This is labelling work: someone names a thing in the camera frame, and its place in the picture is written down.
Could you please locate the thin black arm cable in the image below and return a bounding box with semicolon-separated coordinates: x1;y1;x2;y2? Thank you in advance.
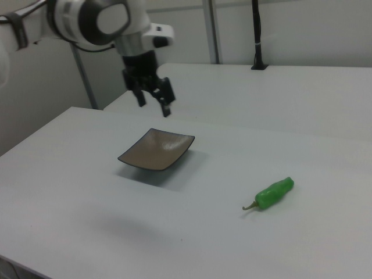
69;40;117;53

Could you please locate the green chili pepper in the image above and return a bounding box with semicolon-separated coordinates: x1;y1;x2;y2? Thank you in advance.
242;176;295;212

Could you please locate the black strap on arm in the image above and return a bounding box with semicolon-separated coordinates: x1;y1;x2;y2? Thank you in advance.
5;12;30;51

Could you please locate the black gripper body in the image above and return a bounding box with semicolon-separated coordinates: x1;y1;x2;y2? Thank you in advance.
121;51;160;91

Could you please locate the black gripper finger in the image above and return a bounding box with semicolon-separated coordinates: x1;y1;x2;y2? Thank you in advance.
153;77;177;118
131;85;147;108

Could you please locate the brown square ceramic plate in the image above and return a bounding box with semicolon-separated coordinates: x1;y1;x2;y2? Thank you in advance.
117;127;196;172

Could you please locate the black camera stand, white band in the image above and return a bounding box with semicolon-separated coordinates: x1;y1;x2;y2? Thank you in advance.
250;0;270;71

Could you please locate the grey metal partition post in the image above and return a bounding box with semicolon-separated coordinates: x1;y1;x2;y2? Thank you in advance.
70;45;100;110
202;0;221;65

